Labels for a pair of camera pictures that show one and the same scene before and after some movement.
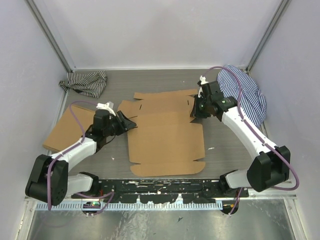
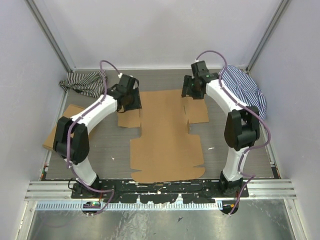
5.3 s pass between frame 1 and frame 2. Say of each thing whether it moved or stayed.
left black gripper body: moved
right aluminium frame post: stayed
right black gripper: moved
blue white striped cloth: stayed
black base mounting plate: stayed
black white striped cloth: stayed
